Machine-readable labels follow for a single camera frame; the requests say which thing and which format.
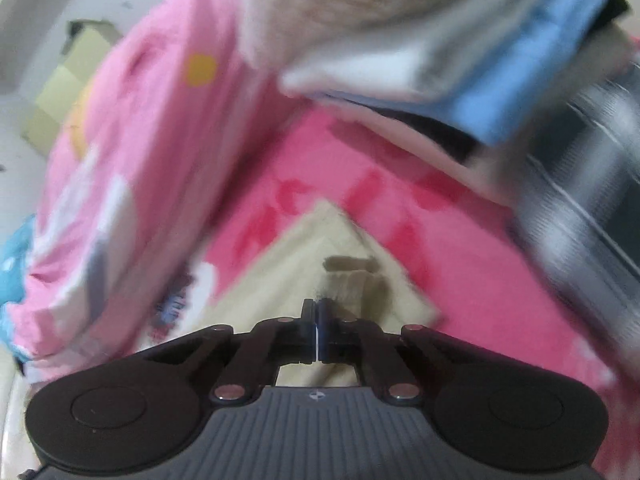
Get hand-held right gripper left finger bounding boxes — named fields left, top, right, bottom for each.
left=142, top=299, right=317, bottom=405

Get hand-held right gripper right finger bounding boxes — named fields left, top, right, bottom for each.
left=318, top=299, right=493, bottom=405

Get beige pants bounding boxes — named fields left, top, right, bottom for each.
left=207, top=197, right=443, bottom=388

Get pink floral fleece blanket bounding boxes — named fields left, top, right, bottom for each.
left=135, top=105, right=640, bottom=480

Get pink floral quilt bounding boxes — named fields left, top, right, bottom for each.
left=0, top=0, right=311, bottom=366

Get white folded cloth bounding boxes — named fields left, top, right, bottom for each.
left=280, top=10, right=541, bottom=101

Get light blue folded cloth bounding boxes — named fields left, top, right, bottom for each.
left=320, top=0, right=613, bottom=147

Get pale yellow cabinet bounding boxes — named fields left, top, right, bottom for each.
left=22, top=20, right=126, bottom=156

